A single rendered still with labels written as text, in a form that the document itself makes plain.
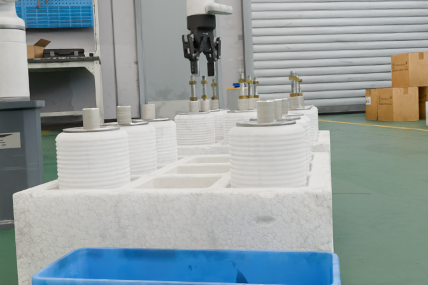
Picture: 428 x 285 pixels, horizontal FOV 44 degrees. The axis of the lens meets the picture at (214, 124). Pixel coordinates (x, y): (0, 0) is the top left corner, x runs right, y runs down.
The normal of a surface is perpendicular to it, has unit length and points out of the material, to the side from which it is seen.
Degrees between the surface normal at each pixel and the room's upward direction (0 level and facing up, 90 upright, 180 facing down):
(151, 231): 90
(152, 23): 90
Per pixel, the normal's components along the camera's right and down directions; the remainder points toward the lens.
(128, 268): -0.21, 0.03
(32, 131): 0.82, 0.01
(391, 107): -0.99, 0.05
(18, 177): 0.18, 0.04
